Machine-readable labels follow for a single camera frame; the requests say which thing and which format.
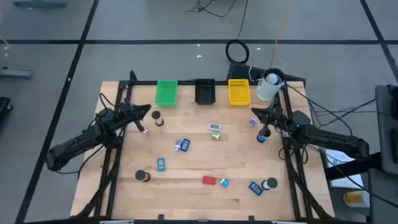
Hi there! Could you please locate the yellow bottle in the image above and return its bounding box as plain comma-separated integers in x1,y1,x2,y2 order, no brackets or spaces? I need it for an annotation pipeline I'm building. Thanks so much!
343,190,371,208

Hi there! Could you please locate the yellow hanging cable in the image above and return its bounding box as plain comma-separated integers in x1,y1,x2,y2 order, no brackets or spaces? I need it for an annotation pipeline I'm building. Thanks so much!
269,0,295,68

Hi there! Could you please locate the black floor cable bundle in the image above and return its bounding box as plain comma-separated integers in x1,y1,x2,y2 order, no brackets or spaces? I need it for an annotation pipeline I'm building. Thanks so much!
185,0,237,18

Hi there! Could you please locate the white paper sheet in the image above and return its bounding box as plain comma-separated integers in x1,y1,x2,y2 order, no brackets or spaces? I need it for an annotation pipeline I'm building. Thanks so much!
324,148,364,189

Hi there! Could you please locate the blue digital thermometer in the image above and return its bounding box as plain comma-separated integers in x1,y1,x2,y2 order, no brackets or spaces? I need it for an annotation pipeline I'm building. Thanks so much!
248,181,264,197
180,138,192,153

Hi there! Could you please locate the hourglass with blue sand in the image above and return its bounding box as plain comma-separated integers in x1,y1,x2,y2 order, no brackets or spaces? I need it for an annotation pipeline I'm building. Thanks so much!
256,128,272,144

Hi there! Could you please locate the black plastic basket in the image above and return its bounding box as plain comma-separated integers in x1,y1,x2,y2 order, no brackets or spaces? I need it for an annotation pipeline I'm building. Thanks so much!
195,78,216,106

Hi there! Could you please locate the white purifier cable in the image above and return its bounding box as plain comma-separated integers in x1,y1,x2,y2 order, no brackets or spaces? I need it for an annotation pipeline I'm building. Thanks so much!
248,65,261,83

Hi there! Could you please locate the white cylindrical air purifier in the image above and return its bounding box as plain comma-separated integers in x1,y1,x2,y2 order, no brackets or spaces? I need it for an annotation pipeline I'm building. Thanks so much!
256,67,285,102

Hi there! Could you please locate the black aluminium table frame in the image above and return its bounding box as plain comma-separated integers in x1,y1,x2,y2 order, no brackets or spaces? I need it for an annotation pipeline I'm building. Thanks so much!
74,70,335,224

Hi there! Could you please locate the grey floor plate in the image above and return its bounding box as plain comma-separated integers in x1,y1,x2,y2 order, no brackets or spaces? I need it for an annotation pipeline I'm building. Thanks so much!
11,0,68,9

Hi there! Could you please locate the black diagonal beam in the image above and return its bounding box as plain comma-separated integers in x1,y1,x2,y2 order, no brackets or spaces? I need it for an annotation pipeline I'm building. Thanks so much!
325,151,382,181

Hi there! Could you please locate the green plastic basket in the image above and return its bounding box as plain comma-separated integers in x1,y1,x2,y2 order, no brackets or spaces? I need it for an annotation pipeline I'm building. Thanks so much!
154,79,178,107

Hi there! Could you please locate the hourglass with orange sand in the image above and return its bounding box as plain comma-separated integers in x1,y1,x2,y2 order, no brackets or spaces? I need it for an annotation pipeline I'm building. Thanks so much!
151,110,165,127

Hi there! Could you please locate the grey floor stand base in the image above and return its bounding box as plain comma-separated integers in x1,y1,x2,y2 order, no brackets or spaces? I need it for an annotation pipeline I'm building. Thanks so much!
0,66,32,80

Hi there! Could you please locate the coiled black cable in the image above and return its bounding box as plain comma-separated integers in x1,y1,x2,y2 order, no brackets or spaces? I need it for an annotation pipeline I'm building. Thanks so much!
225,39,251,65

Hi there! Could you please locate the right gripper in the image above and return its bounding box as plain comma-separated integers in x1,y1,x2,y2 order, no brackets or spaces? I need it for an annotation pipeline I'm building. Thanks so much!
251,105,285,135

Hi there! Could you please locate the black perforated plate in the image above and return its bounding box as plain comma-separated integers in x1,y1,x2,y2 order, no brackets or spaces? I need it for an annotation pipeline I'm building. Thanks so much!
226,62,307,83

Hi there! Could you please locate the grey desk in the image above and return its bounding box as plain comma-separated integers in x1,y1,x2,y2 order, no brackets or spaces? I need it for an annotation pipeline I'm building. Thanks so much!
368,83,398,224

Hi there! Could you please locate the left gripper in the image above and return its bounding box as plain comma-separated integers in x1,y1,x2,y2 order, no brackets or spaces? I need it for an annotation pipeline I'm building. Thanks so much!
116,98,152,134

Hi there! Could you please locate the hourglass with red sand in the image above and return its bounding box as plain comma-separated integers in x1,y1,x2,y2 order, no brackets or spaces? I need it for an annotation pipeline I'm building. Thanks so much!
134,169,152,183

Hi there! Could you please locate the black floor object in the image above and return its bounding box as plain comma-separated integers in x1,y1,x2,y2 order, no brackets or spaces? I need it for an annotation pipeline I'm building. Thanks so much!
0,96,14,121

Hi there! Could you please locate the yellow plastic basket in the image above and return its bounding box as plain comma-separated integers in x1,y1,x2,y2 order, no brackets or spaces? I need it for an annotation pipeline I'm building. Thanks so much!
228,78,251,106

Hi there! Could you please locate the black hanging cable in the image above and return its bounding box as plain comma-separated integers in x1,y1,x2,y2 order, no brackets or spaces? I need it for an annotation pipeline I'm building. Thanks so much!
236,0,249,41

